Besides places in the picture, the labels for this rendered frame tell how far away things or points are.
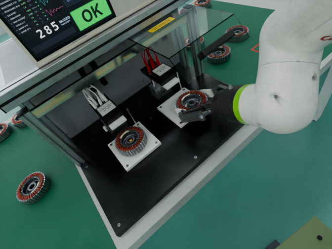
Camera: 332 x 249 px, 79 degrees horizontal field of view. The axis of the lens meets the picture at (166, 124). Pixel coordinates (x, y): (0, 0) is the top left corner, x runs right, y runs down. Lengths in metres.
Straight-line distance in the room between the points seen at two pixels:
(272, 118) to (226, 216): 1.05
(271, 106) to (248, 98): 0.06
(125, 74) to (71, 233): 0.61
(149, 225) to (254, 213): 0.87
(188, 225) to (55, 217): 0.83
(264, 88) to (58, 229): 0.70
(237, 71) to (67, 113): 0.73
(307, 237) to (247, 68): 0.67
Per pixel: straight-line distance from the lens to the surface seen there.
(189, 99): 0.72
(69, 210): 0.79
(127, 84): 0.92
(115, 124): 0.69
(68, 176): 0.86
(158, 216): 0.64
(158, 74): 0.74
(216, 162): 0.67
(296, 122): 0.41
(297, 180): 1.52
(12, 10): 0.63
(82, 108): 0.88
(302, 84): 0.40
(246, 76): 0.93
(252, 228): 1.37
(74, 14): 0.65
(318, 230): 0.54
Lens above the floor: 1.34
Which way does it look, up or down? 48 degrees down
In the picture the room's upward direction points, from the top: 22 degrees counter-clockwise
